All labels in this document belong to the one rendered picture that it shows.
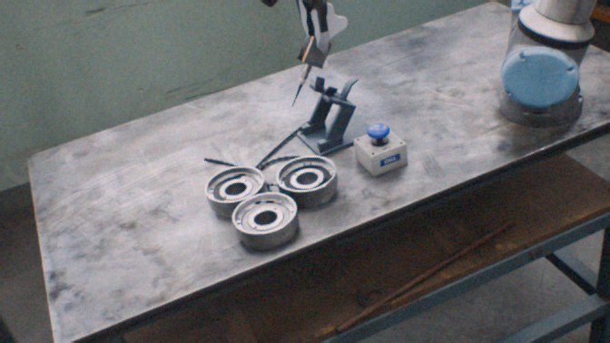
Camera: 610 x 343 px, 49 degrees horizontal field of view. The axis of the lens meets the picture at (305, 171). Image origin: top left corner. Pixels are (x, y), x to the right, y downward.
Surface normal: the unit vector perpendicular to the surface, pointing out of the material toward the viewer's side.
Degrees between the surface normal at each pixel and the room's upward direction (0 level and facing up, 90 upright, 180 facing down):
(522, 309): 0
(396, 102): 0
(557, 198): 0
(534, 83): 97
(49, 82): 90
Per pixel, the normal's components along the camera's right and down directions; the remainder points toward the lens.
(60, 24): 0.40, 0.48
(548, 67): -0.33, 0.68
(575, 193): -0.14, -0.81
